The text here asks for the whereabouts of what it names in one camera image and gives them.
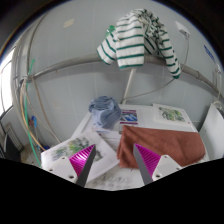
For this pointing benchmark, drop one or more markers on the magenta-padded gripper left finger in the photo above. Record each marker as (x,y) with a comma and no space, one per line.
(60,166)

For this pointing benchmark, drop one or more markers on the large printed picture sheet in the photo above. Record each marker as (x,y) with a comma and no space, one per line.
(66,148)

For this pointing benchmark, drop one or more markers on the white wall socket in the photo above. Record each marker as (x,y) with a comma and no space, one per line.
(182,29)

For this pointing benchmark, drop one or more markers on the grey wall pipe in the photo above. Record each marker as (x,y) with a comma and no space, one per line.
(73,63)

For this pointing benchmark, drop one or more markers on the leaflet with purple pictures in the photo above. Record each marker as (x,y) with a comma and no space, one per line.
(129,116)

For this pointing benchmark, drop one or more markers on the white thin pipe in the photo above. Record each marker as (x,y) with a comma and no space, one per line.
(129,85)

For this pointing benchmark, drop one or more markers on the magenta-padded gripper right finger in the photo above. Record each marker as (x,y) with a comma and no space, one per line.
(166,165)

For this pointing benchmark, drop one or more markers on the window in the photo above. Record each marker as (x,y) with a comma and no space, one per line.
(6,83)

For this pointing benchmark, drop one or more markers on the brown towel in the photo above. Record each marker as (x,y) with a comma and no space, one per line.
(166,143)

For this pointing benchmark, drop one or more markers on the blue wall sticker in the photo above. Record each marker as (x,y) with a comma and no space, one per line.
(209,53)

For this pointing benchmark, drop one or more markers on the white appliance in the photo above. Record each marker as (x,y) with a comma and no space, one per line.
(213,133)

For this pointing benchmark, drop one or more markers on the crumpled blue cloth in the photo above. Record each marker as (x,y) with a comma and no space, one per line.
(105,111)

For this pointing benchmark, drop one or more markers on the sheet with green picture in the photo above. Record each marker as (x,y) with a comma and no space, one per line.
(171,114)

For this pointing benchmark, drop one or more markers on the green white striped shirt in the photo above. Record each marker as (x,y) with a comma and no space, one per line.
(130,43)

